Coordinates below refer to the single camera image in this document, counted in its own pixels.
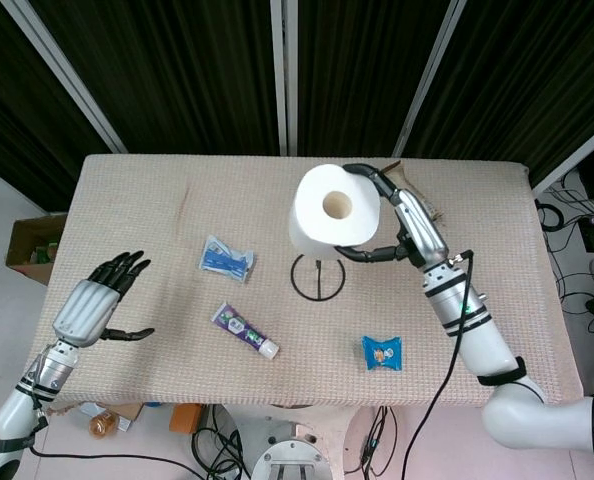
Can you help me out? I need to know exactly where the orange box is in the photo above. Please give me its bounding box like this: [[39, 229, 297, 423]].
[[169, 403, 202, 435]]

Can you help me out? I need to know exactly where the brown cardboard box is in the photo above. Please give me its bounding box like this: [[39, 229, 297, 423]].
[[5, 213, 68, 286]]

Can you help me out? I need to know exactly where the brown snack wrapper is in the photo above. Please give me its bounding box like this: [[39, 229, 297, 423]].
[[379, 159, 447, 222]]

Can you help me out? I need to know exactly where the purple toothpaste tube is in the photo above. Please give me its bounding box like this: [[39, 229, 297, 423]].
[[211, 301, 281, 361]]

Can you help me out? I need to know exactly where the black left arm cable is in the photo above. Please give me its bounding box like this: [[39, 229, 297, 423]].
[[26, 442, 206, 480]]

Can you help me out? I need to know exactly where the blue cookie snack packet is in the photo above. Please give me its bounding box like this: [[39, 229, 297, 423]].
[[360, 334, 405, 372]]

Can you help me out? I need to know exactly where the black wire paper holder stand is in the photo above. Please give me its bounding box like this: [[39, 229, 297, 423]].
[[290, 253, 347, 301]]

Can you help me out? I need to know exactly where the white frame post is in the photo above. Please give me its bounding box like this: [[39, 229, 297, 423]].
[[391, 0, 471, 157], [530, 114, 594, 196], [270, 0, 299, 156], [9, 0, 128, 154]]

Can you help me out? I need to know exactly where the light blue wipes packet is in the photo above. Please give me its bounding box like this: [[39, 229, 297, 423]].
[[199, 234, 257, 283]]

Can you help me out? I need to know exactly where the black velcro arm strap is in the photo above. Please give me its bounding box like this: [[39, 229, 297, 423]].
[[476, 356, 528, 388]]

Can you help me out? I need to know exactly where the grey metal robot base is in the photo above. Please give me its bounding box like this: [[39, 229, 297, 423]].
[[249, 407, 351, 480]]

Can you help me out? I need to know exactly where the black curtain panel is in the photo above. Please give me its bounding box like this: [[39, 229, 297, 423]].
[[0, 0, 114, 212], [296, 0, 451, 156], [29, 0, 281, 155], [414, 0, 594, 184]]

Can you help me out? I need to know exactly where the black floor cable bundle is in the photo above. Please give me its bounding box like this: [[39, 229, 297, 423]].
[[534, 169, 594, 332]]

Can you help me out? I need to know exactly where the beige waffle tablecloth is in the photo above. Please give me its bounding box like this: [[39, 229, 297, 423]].
[[34, 153, 583, 409]]

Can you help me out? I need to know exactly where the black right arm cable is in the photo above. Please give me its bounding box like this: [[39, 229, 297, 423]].
[[400, 248, 476, 480]]

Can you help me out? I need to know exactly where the black and silver left hand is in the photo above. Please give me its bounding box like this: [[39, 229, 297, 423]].
[[51, 250, 156, 349]]

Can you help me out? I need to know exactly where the white paper towel roll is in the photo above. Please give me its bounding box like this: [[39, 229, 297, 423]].
[[289, 163, 382, 261]]

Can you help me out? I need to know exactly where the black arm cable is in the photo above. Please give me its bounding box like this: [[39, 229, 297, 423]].
[[400, 248, 476, 480], [26, 442, 206, 480]]

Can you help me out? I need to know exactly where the black and silver right hand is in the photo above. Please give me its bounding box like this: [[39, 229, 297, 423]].
[[334, 162, 451, 269]]

